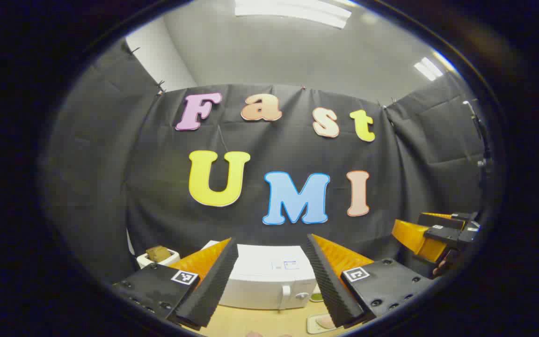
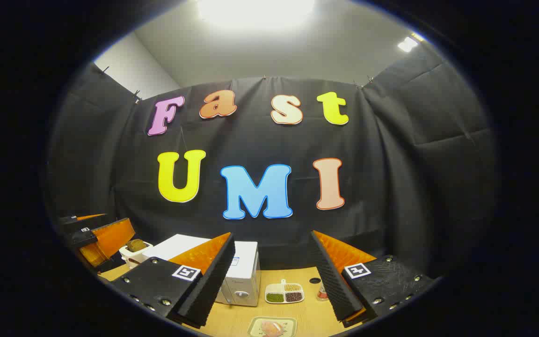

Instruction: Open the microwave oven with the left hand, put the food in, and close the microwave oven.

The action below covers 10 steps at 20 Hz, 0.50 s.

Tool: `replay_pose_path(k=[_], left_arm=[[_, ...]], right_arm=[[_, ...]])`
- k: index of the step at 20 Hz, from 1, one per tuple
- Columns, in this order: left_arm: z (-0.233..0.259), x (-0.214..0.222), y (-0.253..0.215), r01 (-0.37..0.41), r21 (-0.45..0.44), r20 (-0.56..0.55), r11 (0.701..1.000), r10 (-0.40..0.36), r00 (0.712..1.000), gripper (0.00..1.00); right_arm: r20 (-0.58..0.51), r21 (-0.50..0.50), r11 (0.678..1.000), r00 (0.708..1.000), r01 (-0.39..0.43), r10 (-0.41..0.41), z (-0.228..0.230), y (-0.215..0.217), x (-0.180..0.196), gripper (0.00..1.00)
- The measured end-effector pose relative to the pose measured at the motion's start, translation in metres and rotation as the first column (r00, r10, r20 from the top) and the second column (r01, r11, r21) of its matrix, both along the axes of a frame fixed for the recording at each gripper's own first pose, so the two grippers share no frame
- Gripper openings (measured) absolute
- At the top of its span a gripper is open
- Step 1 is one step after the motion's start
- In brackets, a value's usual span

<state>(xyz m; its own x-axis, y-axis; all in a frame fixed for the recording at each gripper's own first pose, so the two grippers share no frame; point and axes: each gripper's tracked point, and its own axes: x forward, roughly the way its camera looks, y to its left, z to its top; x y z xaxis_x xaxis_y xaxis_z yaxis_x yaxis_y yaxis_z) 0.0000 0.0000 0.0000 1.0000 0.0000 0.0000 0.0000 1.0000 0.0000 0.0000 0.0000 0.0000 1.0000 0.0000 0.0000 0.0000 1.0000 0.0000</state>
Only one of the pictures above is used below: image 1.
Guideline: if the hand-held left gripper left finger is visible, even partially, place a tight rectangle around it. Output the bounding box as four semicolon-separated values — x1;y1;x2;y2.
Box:
113;237;239;328

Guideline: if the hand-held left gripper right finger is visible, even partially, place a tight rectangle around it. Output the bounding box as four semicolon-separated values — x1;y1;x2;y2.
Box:
302;234;434;329

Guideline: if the white microwave oven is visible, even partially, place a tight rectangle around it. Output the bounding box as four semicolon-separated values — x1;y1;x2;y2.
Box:
203;240;318;310

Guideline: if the pale green rectangular tray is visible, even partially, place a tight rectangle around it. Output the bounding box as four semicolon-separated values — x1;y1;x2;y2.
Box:
306;313;346;335

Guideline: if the brown bread slice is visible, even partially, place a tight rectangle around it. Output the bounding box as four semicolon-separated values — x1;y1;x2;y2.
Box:
146;246;173;263

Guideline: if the white toaster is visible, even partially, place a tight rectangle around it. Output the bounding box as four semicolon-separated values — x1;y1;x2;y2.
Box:
137;249;180;270

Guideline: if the black backdrop cloth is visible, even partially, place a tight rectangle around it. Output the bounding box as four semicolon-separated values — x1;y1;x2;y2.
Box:
45;40;489;287

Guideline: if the ceiling light panel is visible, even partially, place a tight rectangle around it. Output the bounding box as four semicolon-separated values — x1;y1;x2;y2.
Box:
413;51;457;81
234;0;352;29

